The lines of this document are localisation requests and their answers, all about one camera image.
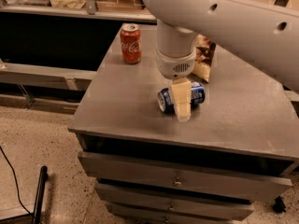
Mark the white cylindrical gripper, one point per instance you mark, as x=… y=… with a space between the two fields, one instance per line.
x=173 y=66

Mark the blue pepsi can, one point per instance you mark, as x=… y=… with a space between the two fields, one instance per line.
x=197 y=97

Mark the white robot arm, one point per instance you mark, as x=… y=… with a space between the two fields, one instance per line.
x=266 y=36

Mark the red coca-cola can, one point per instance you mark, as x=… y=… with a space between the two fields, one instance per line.
x=131 y=43

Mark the sea salt chips bag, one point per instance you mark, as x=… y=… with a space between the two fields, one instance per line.
x=205 y=49

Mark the grey drawer cabinet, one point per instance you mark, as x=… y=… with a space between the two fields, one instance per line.
x=246 y=123

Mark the top grey drawer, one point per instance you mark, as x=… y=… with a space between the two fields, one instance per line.
x=171 y=175

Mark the grey drawer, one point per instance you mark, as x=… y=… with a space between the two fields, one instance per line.
x=173 y=203
x=171 y=175
x=161 y=216

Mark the middle grey drawer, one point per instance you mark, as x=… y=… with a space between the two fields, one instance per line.
x=173 y=203

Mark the grey lower shelf beam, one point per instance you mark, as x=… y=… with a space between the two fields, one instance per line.
x=45 y=77

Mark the bottom grey drawer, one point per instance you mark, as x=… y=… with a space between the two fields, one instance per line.
x=161 y=216

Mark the black caster wheel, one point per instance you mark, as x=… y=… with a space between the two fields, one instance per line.
x=279 y=206

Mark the black pole on floor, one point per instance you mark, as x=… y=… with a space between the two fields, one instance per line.
x=43 y=177

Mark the grey metal rail frame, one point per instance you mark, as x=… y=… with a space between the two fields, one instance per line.
x=78 y=11

